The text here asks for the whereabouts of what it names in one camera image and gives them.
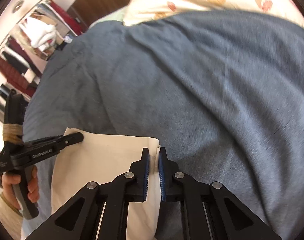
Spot dark red plaid coat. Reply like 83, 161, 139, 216
0, 57, 36, 98

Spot pale green pillow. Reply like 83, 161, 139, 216
88, 6, 127, 29

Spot black cylinder tower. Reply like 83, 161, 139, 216
0, 84, 17, 101

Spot person's left forearm sleeve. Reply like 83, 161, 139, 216
0, 193, 23, 240

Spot white hanging jacket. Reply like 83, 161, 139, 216
18, 17, 57, 51

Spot cream white shorts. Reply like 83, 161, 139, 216
51, 132, 161, 239

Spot person's left hand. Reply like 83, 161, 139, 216
1, 165, 41, 210

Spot red hanging garment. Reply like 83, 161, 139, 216
49, 0, 83, 36

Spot wooden clothes rack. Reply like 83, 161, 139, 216
0, 0, 45, 50

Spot grey-blue duvet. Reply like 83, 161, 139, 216
23, 10, 304, 239

